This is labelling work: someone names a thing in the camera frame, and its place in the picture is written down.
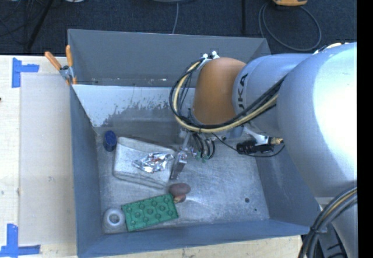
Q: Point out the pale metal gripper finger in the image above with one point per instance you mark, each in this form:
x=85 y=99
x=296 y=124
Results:
x=182 y=166
x=174 y=167

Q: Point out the brown oval toy food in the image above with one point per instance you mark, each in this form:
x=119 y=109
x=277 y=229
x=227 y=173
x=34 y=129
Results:
x=180 y=188

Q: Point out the crumpled silver foil wrapper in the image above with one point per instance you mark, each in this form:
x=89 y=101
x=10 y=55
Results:
x=151 y=162

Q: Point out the small red-brown toy piece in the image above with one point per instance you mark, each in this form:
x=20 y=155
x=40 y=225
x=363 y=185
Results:
x=179 y=198

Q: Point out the grey metal bin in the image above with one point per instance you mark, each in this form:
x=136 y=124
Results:
x=215 y=192

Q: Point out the dark green flat block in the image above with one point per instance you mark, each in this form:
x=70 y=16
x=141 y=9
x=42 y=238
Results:
x=149 y=212

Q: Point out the small blue cylinder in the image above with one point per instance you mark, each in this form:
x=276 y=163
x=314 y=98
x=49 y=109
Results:
x=109 y=140

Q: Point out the pale flat board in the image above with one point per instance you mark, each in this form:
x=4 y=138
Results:
x=43 y=158

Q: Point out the black cylinder on white bracket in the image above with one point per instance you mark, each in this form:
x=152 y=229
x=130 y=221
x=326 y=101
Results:
x=254 y=147

